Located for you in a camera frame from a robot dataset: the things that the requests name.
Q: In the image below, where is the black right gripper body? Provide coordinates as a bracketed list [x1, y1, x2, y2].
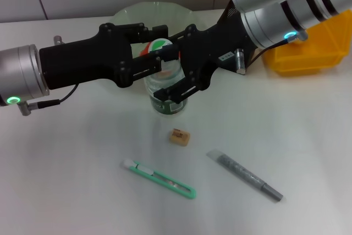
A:
[179, 16, 258, 92]

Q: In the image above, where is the clear green-label water bottle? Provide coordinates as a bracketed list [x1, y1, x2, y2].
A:
[141, 38, 190, 115]

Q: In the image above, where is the beige eraser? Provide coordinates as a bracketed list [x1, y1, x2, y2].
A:
[169, 127, 191, 145]

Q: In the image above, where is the green utility knife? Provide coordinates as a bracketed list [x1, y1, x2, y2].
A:
[120, 158, 197, 200]

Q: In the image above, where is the grey marker pen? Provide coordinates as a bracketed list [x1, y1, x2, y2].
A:
[206, 149, 284, 202]

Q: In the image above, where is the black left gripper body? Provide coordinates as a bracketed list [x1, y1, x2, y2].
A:
[39, 22, 133, 91]

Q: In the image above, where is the green glass fruit plate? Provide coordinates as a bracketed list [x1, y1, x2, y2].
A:
[106, 2, 214, 81]

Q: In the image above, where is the yellow plastic bin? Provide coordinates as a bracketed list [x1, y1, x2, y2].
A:
[260, 9, 352, 76]

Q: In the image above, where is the left wrist cable with plugs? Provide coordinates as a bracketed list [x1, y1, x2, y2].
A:
[18, 35, 81, 117]

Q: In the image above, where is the red-orange fruit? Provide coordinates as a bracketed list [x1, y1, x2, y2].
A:
[138, 42, 151, 59]

